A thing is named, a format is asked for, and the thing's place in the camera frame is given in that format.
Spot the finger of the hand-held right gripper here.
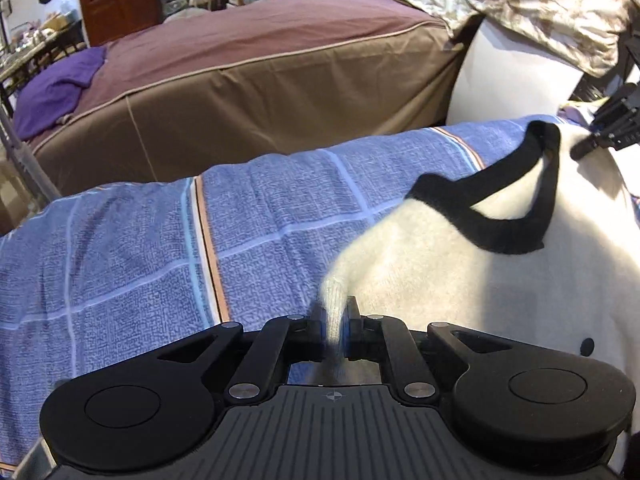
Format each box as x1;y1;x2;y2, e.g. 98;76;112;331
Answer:
592;81;640;133
571;125;640;162

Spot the white pillow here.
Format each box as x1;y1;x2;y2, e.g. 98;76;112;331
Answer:
445;15;587;127

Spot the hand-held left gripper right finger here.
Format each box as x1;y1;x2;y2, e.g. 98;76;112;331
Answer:
345;296;507;407

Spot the brown covered bed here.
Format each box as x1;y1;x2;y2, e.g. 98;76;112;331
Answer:
25;0;471;197

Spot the cluttered table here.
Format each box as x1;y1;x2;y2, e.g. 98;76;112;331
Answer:
0;10;86;107

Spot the blue plaid bedsheet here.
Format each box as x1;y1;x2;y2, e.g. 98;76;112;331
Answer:
0;114;640;467

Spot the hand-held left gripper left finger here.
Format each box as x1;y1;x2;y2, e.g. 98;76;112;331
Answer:
157;307;327;406

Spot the white sweater with black trim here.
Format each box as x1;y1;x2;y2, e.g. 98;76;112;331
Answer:
320;120;640;476

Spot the floral beige quilt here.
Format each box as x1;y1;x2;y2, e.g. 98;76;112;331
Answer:
335;0;637;79

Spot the purple cloth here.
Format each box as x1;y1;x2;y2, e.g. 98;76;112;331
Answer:
12;46;108;142

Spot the metal pole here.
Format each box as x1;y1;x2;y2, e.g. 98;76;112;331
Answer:
0;105;64;202

